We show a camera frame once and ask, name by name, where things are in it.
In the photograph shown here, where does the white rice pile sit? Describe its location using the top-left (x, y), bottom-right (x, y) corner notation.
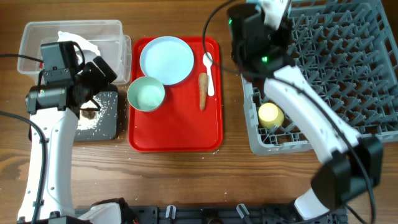
top-left (77, 91), bottom-right (118, 134)

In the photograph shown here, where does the green bowl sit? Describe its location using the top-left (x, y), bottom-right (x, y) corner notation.
top-left (127, 77), bottom-right (165, 112)

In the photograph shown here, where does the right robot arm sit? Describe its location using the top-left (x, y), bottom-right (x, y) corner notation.
top-left (227, 1), bottom-right (383, 223)

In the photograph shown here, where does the white plastic spoon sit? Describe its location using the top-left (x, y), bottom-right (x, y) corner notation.
top-left (203, 52), bottom-right (215, 96)

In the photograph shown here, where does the dark brown food lump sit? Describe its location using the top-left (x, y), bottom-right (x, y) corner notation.
top-left (81, 108), bottom-right (96, 119)

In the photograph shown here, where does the white tissue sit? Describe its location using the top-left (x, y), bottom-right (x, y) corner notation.
top-left (58, 31), bottom-right (101, 61)

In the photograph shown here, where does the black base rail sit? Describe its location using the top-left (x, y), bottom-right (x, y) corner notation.
top-left (131, 204), bottom-right (348, 224)

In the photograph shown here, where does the brown carrot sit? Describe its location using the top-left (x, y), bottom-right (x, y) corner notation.
top-left (198, 73), bottom-right (208, 110)

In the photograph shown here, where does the clear plastic bin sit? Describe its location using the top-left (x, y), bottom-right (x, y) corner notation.
top-left (19, 20), bottom-right (132, 85)

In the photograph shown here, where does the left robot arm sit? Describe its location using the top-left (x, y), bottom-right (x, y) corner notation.
top-left (17, 41), bottom-right (117, 223)

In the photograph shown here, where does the red serving tray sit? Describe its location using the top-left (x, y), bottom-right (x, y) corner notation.
top-left (127, 36), bottom-right (223, 152)

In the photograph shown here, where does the light blue plate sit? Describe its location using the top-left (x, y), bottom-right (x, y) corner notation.
top-left (139, 36), bottom-right (195, 85)

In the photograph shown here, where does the grey dishwasher rack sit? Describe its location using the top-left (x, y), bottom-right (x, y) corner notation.
top-left (242, 0), bottom-right (397, 155)

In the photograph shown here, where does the black plastic tray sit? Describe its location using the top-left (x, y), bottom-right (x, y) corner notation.
top-left (74, 85), bottom-right (119, 142)

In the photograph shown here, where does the yellow cup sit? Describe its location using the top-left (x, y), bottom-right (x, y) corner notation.
top-left (257, 103), bottom-right (284, 129)

